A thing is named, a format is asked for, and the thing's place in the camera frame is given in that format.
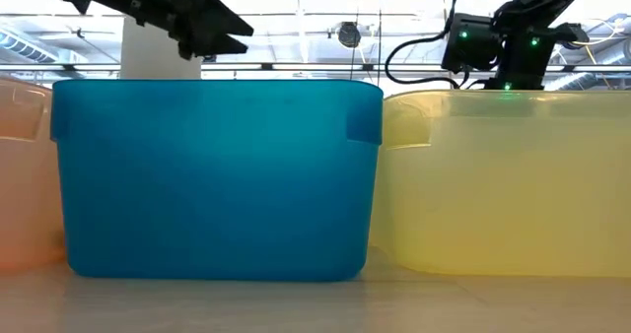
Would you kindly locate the white cylindrical lamp shade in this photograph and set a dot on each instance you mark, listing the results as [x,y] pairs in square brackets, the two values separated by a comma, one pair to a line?
[158,52]

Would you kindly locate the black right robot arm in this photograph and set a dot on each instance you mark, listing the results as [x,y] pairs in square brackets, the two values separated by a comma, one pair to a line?
[517,42]

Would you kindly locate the grey horizontal ceiling beam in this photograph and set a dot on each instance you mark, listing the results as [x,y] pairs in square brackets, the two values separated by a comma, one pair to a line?
[296,67]

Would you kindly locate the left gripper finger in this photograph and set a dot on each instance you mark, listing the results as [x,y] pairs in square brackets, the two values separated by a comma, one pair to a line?
[219,47]
[227,22]

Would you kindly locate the yellow translucent plastic bin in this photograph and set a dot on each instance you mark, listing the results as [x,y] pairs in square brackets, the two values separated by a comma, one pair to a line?
[508,190]

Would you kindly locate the silver ventilation duct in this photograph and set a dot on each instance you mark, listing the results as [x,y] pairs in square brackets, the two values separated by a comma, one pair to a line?
[581,79]
[29,45]

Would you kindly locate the blue plastic bin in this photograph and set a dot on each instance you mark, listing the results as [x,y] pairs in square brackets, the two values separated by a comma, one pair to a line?
[217,185]

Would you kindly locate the orange translucent plastic bin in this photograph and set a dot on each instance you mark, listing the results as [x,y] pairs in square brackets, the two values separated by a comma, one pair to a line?
[24,185]

